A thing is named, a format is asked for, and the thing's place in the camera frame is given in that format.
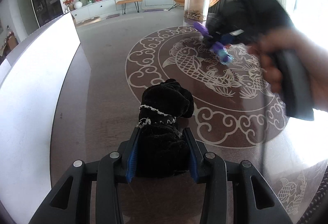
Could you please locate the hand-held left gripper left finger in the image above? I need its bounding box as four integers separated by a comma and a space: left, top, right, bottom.
28, 127, 140, 224

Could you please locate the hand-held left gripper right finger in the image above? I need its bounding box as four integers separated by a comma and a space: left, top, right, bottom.
182, 127, 294, 224

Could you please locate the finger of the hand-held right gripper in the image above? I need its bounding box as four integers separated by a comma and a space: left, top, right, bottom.
201, 33, 219, 45
218, 31, 244, 45

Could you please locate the purple toy wand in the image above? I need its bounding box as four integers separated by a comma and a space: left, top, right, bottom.
193, 22, 234, 65

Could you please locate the black plush toy dog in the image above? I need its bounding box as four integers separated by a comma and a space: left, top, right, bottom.
137, 79, 194, 178

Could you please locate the person's right hand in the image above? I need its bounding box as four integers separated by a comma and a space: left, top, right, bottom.
250, 28, 328, 112

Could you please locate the clear jar with black lid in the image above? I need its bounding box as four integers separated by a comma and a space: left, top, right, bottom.
183, 0, 211, 22

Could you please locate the wooden bench with metal legs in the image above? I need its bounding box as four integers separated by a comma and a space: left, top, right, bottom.
116, 0, 143, 15

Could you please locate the white television console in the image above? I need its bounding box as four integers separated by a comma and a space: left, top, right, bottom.
69, 0, 180, 19

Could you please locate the white board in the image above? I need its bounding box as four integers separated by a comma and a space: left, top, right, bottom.
0, 12, 82, 137

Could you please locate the black braided cable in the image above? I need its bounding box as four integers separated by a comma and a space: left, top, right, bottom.
295, 163, 328, 224

